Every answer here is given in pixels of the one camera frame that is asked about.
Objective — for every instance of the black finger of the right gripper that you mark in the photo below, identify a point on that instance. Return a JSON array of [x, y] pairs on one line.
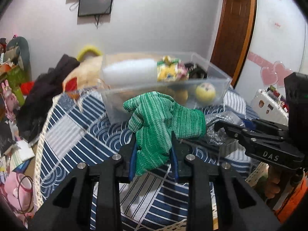
[[263, 125], [254, 139]]

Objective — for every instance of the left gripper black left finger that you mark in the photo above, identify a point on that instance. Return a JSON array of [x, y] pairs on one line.
[[70, 204]]

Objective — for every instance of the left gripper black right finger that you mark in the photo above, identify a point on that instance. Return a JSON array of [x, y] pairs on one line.
[[239, 207]]

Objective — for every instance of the yellow plush face ball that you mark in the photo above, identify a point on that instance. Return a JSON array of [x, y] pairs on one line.
[[205, 92]]

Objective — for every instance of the black patterned scarf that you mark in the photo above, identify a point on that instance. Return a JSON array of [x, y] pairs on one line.
[[195, 71]]

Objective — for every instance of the clear plastic storage box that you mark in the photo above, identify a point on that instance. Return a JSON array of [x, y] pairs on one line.
[[182, 91]]

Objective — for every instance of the green knitted glove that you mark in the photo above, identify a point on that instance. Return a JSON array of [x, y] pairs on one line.
[[154, 118]]

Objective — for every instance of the floral yellow green cloth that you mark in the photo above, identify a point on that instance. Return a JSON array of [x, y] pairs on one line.
[[170, 69]]

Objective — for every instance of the white foam block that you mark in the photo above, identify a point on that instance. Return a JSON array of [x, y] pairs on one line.
[[130, 72]]

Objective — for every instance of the right hand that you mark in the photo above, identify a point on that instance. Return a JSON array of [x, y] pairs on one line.
[[271, 188]]

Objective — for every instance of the white appliance with stickers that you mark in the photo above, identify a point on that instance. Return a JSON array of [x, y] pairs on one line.
[[270, 105]]

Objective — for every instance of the blue white patterned cloth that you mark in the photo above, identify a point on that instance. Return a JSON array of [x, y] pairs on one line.
[[81, 132]]

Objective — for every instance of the white wardrobe with pink hearts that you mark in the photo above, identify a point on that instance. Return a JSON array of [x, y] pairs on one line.
[[276, 48]]

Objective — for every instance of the brown wooden door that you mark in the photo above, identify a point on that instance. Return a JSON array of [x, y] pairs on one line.
[[234, 36]]

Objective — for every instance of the black clothes pile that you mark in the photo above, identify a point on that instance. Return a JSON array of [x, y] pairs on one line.
[[32, 115]]

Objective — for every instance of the pink bunny plush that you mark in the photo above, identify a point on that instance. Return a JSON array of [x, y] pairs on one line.
[[10, 100]]

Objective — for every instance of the yellow fuzzy hoop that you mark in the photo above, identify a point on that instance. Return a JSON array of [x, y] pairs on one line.
[[88, 49]]

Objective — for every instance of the green basket of toys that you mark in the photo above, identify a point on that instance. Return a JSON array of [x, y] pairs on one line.
[[14, 75]]

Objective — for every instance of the grey plush shark toy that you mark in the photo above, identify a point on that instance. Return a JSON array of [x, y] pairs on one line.
[[18, 52]]

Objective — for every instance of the small black monitor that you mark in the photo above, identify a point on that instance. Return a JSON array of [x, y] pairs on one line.
[[94, 7]]

